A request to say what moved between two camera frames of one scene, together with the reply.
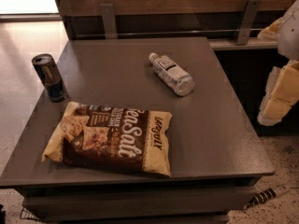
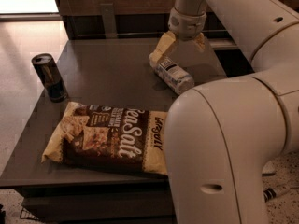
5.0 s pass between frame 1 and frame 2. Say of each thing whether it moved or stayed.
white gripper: moved
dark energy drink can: stayed
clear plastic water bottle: stayed
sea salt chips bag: stayed
